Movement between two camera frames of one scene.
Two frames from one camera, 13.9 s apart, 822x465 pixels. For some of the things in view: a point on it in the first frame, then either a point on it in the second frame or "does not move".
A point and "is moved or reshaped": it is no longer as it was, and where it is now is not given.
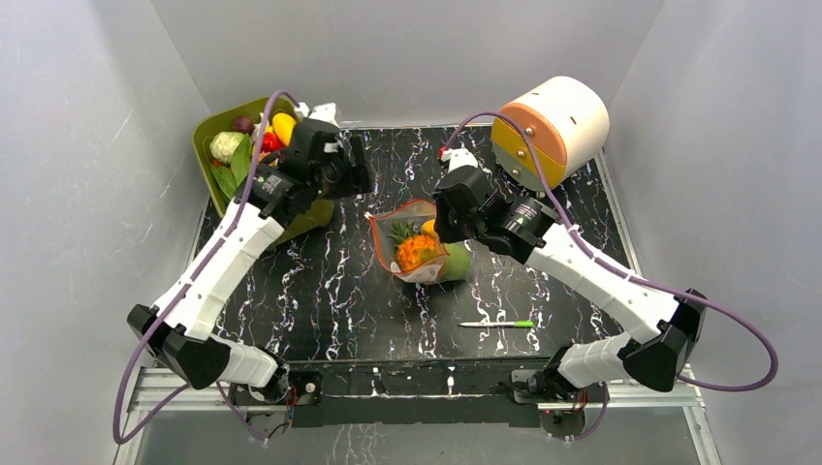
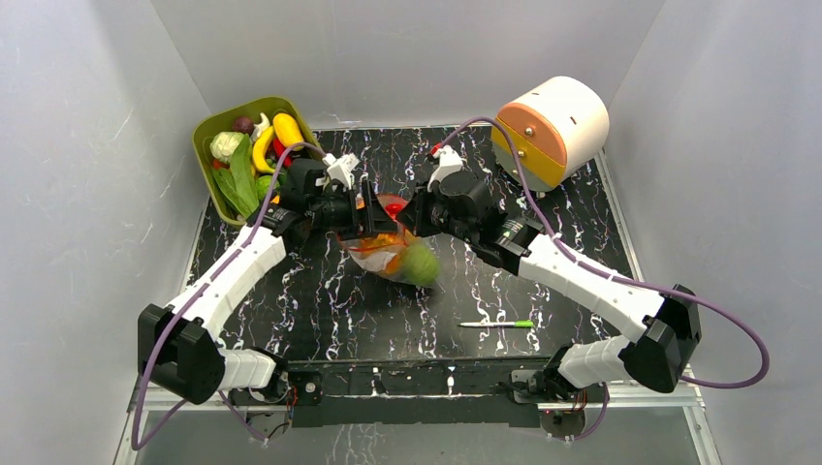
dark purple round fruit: x=243 y=124 does not move
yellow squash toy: x=284 y=125 does not move
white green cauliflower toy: x=223 y=145 does not move
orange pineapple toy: x=412 y=247 → x=394 y=242
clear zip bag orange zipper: x=404 y=241 is moved or reshaped
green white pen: x=518 y=324 does not move
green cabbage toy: x=458 y=263 → x=420 y=264
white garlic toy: x=257 y=129 does not move
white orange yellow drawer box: x=567 y=123 does not move
